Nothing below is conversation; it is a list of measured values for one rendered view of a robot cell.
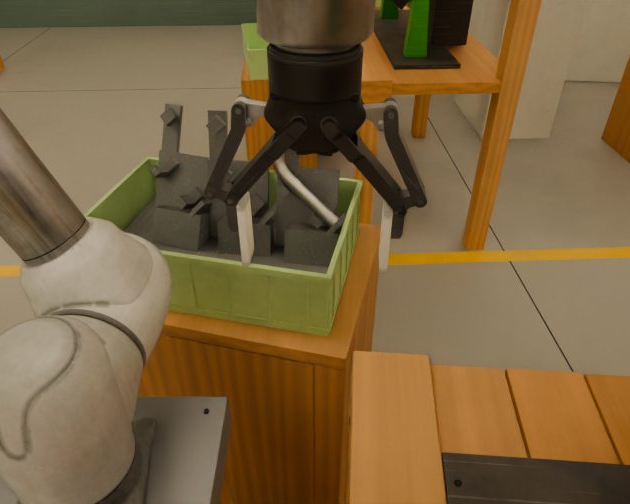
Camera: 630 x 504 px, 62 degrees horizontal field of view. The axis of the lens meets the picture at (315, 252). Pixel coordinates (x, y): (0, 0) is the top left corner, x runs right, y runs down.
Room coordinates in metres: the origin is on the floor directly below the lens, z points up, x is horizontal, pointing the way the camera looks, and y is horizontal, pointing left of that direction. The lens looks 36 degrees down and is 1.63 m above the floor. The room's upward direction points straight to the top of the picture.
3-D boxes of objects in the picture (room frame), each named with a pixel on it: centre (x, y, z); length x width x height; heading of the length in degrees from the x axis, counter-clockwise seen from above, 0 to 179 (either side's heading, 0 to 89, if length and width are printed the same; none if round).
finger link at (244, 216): (0.43, 0.07, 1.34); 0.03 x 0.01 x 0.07; 176
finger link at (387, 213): (0.42, -0.07, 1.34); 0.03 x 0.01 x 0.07; 176
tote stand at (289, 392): (1.09, 0.20, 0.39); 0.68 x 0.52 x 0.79; 76
